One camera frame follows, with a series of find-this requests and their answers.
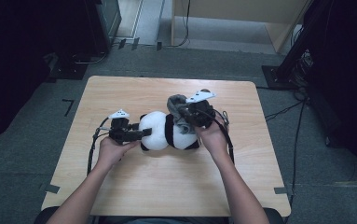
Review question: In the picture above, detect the person's left hand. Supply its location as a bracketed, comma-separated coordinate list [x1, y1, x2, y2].
[96, 137, 141, 172]

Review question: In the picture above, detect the left hand-held gripper cable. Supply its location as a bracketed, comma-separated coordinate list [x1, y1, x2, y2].
[87, 116, 111, 175]

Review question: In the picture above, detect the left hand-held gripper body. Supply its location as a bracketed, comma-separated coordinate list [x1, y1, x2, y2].
[108, 108, 135, 146]

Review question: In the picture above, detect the grey table corner tape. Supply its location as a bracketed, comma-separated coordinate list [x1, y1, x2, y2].
[44, 184, 62, 195]
[273, 186, 289, 196]

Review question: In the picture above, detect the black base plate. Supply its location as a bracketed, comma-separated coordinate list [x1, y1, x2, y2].
[47, 54, 89, 80]

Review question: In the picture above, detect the right hand-held gripper cable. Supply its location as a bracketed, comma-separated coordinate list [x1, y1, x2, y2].
[212, 108, 236, 164]

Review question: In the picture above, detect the black angled floor tape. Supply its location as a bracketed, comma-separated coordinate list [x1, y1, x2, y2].
[62, 98, 75, 118]

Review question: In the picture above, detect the person's right hand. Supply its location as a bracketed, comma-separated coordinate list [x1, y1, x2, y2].
[194, 121, 230, 161]

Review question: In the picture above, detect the panda plush toy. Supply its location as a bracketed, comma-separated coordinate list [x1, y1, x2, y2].
[138, 110, 200, 152]

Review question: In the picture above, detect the hand-held gripper cable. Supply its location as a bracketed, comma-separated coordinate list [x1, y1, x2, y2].
[87, 116, 111, 175]
[212, 108, 236, 164]

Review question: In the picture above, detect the dark equipment cabinet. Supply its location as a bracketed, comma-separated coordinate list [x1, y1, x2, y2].
[86, 0, 123, 56]

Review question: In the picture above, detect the black floor cable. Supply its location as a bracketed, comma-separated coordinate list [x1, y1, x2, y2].
[264, 100, 308, 122]
[290, 102, 307, 195]

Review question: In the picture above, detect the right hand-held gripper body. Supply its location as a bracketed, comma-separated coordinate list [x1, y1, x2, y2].
[185, 89, 217, 128]

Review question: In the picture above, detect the black hanging cable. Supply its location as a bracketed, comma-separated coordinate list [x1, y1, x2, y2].
[163, 0, 193, 49]

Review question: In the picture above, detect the black metal stand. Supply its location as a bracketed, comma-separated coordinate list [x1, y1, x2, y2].
[261, 0, 336, 91]

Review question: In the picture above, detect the light wooden cabinet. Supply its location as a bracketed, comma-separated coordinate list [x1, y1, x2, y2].
[171, 0, 311, 54]

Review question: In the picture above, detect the grey towel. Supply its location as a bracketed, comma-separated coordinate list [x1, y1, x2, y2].
[166, 93, 199, 135]

